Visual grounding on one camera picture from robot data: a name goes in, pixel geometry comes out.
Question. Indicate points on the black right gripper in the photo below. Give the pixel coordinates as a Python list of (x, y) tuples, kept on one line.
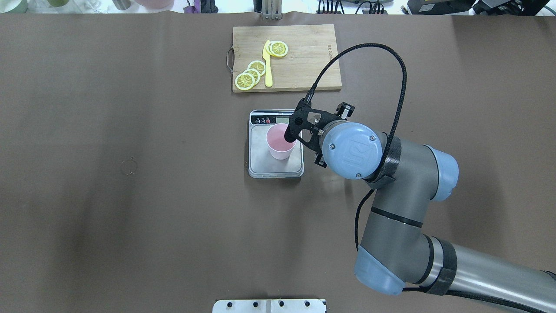
[(345, 110)]

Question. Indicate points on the pink plastic cup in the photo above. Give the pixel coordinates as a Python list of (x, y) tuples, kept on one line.
[(278, 147)]

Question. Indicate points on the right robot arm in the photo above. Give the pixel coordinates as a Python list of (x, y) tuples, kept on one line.
[(394, 255)]

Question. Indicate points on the silver digital kitchen scale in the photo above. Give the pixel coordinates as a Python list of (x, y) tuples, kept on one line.
[(261, 163)]

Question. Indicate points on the yellow plastic knife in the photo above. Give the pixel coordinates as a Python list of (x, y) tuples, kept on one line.
[(267, 59)]

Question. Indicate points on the lemon slice near knife tip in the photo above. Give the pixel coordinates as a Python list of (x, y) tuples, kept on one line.
[(278, 49)]

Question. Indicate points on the upper lemon slice of stack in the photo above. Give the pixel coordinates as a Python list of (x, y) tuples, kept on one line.
[(257, 65)]

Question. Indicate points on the lemon slice of stack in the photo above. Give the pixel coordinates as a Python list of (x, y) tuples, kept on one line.
[(257, 65), (245, 81), (255, 74)]

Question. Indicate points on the middle lemon slice of stack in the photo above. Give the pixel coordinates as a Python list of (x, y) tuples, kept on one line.
[(255, 74)]

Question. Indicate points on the lower lemon slice of stack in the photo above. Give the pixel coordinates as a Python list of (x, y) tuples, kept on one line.
[(245, 81)]

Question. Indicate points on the brown table cover sheet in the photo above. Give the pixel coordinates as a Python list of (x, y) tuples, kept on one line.
[(124, 185)]

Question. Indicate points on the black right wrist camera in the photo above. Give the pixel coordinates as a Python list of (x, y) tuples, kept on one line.
[(293, 130)]

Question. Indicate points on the aluminium frame post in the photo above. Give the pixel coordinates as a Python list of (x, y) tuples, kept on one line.
[(271, 9)]

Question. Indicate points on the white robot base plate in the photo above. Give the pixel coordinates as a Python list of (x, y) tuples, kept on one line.
[(270, 306)]

